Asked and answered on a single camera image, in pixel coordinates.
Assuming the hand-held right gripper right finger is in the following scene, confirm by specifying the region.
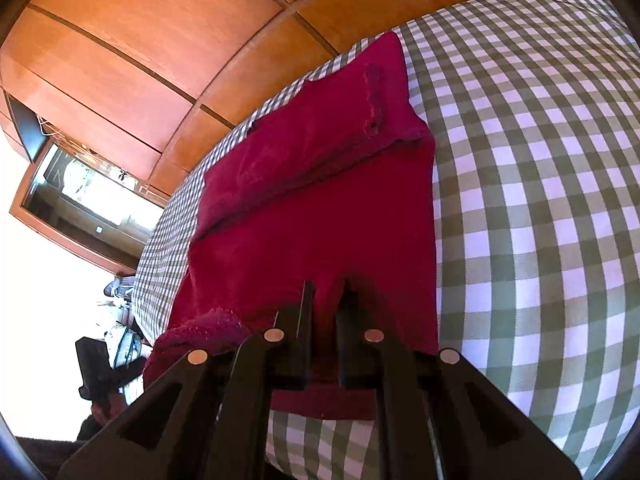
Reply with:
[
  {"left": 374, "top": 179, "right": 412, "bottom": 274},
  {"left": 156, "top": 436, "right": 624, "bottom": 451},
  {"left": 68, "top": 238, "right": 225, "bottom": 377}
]
[{"left": 334, "top": 287, "right": 584, "bottom": 480}]

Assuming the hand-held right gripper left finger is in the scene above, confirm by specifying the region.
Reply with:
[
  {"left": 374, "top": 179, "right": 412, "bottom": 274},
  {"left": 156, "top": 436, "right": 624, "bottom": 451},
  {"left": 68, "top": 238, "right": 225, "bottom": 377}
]
[{"left": 56, "top": 280, "right": 317, "bottom": 480}]

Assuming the dark red garment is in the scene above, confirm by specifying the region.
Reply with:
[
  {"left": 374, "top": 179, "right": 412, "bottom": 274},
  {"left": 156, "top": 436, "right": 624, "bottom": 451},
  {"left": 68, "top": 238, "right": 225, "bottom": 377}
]
[{"left": 142, "top": 30, "right": 442, "bottom": 422}]

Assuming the person's left forearm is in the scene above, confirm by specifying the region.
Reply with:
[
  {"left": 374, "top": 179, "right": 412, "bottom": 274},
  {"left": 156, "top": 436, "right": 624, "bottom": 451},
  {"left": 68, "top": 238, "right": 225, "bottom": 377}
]
[{"left": 75, "top": 390, "right": 129, "bottom": 444}]

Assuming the grey shoe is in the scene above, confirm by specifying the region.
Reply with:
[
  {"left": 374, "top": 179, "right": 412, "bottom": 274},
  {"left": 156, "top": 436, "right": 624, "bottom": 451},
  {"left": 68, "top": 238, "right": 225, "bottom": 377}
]
[{"left": 102, "top": 274, "right": 137, "bottom": 301}]

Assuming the wooden door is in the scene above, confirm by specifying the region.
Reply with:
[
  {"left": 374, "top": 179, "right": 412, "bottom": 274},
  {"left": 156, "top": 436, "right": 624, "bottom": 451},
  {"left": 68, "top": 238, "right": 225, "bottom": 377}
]
[{"left": 10, "top": 139, "right": 167, "bottom": 272}]

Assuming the black panel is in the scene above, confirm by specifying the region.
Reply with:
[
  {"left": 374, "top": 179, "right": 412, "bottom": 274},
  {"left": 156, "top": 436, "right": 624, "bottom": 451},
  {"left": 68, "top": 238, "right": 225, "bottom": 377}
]
[{"left": 9, "top": 94, "right": 52, "bottom": 163}]

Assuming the green white checked bedsheet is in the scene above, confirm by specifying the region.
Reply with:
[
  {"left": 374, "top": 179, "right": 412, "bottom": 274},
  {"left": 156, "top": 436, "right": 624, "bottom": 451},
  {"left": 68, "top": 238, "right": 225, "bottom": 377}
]
[{"left": 131, "top": 0, "right": 640, "bottom": 480}]

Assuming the wooden wardrobe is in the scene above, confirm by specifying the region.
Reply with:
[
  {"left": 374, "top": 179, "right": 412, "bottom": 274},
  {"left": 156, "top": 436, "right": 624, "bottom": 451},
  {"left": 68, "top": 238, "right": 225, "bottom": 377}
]
[{"left": 0, "top": 0, "right": 543, "bottom": 197}]

